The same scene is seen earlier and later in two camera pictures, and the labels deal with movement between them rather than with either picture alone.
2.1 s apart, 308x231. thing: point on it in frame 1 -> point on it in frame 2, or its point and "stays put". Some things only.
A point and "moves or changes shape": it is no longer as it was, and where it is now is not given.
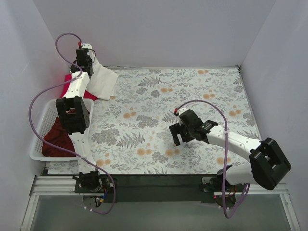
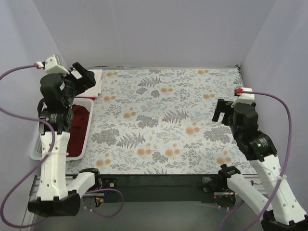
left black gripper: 82,68 -> 80,77
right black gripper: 179,131 -> 226,111
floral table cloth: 130,132 stays put
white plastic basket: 36,153 stays put
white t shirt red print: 103,82 moves or changes shape
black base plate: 155,189 stays put
